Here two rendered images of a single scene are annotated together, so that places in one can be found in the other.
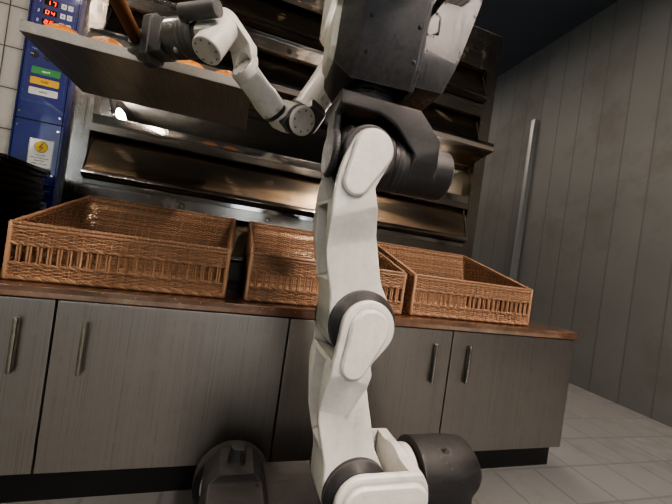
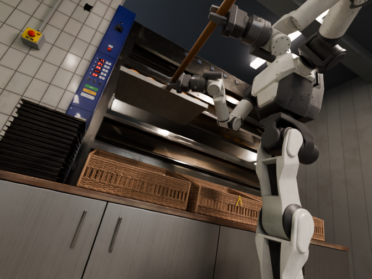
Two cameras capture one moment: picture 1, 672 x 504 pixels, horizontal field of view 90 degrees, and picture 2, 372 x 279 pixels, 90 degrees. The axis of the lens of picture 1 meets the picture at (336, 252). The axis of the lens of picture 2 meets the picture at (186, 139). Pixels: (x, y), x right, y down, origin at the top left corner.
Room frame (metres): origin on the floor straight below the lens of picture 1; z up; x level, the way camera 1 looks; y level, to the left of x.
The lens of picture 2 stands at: (-0.05, 0.48, 0.58)
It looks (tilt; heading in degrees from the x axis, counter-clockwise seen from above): 20 degrees up; 356
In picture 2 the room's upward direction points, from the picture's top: 13 degrees clockwise
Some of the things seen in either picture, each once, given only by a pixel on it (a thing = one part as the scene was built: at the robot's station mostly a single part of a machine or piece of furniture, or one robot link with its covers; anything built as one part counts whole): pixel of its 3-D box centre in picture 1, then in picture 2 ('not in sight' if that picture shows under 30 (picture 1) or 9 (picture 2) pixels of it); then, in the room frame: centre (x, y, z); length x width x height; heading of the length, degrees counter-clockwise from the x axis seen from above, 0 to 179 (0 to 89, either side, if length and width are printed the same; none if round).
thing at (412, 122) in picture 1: (388, 152); (289, 140); (0.75, -0.08, 1.01); 0.28 x 0.13 x 0.18; 107
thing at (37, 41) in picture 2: not in sight; (33, 38); (1.10, 1.59, 1.46); 0.10 x 0.07 x 0.10; 107
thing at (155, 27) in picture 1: (168, 39); (189, 83); (0.79, 0.47, 1.21); 0.12 x 0.10 x 0.13; 72
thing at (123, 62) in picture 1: (159, 87); (159, 101); (1.06, 0.63, 1.21); 0.55 x 0.36 x 0.03; 107
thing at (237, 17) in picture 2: not in sight; (242, 25); (0.40, 0.34, 1.21); 0.12 x 0.10 x 0.13; 98
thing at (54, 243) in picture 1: (148, 240); (135, 175); (1.16, 0.65, 0.72); 0.56 x 0.49 x 0.28; 108
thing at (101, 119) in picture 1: (310, 167); (203, 147); (1.61, 0.18, 1.16); 1.80 x 0.06 x 0.04; 107
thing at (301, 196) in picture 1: (307, 195); (202, 161); (1.59, 0.17, 1.02); 1.79 x 0.11 x 0.19; 107
